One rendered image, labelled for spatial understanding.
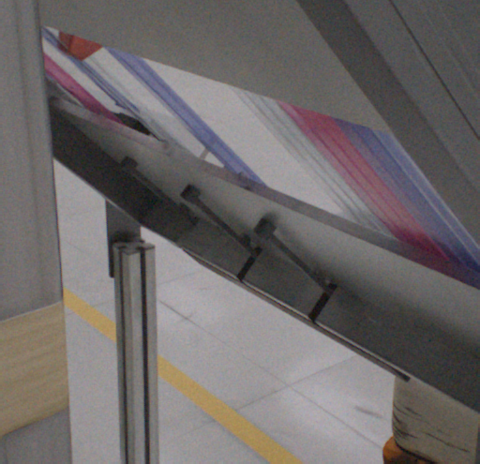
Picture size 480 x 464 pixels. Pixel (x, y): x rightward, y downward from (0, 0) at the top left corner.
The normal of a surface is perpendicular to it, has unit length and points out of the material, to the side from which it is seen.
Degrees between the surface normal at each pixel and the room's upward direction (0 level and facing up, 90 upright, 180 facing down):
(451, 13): 90
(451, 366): 45
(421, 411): 90
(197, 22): 135
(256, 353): 0
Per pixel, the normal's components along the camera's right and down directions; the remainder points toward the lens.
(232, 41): -0.56, 0.82
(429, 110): 0.63, 0.30
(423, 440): -0.60, 0.30
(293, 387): 0.01, -0.92
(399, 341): -0.55, -0.49
